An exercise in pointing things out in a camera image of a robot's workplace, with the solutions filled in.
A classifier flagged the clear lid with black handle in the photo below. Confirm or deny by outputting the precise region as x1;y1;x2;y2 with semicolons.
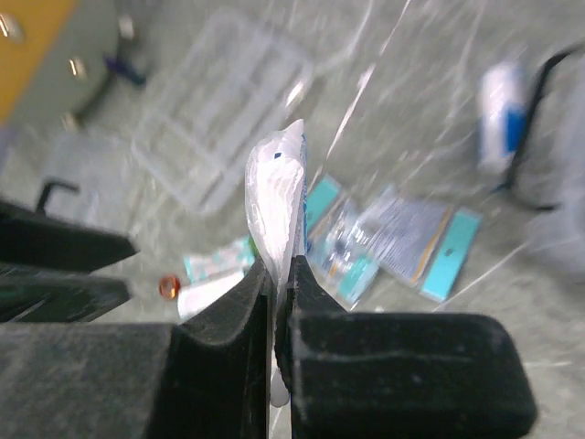
42;132;135;234

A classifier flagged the cream cylinder with orange face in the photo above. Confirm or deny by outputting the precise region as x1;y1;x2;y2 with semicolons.
1;0;121;128

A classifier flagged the teal white tube box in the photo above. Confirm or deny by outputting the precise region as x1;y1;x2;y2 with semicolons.
184;237;255;284

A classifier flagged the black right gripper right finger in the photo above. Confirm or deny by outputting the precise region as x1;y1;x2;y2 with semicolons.
275;256;538;438

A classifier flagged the white flat packet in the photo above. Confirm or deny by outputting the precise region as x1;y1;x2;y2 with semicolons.
177;270;244;320

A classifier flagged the clear first aid box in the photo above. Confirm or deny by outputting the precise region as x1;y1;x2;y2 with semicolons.
504;40;584;283

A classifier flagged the white blue sachet pack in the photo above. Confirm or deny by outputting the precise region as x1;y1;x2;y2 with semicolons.
244;118;308;407

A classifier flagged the clear compartment tray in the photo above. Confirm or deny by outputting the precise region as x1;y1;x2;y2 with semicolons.
133;8;314;217

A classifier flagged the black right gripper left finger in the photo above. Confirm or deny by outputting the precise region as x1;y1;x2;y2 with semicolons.
1;262;273;438

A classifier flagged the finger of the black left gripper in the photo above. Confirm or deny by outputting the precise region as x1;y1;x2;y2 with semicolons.
1;201;137;323

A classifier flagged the small red round item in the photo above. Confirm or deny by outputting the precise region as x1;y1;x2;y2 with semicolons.
158;274;181;300

